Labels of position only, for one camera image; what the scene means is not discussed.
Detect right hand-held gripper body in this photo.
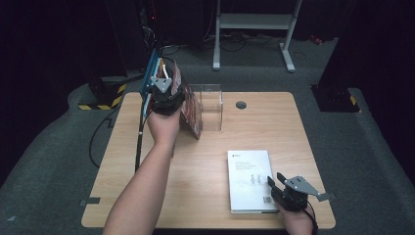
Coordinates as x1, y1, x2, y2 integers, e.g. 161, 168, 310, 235
271, 175, 322, 212

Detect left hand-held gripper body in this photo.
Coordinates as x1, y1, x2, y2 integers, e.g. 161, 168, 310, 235
150, 76, 186, 117

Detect white book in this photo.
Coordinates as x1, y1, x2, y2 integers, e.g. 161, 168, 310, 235
227, 150, 281, 214

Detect purple magazine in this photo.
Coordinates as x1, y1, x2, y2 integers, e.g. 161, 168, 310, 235
170, 60, 204, 141

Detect light blue picture book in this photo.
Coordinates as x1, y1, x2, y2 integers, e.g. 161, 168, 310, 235
143, 57, 173, 116

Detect dark blue picture book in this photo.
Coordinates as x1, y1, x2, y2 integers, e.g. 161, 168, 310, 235
140, 48, 161, 99

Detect clear acrylic book holder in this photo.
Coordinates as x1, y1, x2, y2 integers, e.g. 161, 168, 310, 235
187, 83, 224, 132

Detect person's right hand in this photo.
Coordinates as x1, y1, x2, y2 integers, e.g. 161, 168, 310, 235
277, 204, 314, 231

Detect person's left hand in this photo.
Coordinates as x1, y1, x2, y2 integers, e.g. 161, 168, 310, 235
148, 111, 182, 148

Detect black yellow striped stand base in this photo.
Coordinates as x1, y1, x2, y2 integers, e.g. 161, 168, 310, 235
77, 76, 127, 112
311, 84, 361, 114

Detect black equipment rack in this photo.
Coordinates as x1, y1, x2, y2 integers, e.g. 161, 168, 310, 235
104, 0, 164, 74

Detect white metal stand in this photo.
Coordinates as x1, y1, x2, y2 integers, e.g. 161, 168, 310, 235
212, 0, 302, 73

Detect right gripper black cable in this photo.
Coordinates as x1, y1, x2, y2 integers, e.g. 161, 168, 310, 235
302, 200, 320, 235

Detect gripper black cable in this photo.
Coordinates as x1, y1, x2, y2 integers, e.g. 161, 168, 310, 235
134, 94, 155, 173
302, 200, 320, 235

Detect looped black floor cable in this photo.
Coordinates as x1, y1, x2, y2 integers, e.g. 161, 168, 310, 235
162, 56, 179, 71

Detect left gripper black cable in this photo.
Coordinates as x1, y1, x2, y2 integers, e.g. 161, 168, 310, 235
134, 94, 155, 173

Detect thin black floor cable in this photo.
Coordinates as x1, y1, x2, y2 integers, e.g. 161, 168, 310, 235
88, 107, 120, 169

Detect tangle of black cables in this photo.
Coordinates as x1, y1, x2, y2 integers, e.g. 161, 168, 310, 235
204, 30, 285, 53

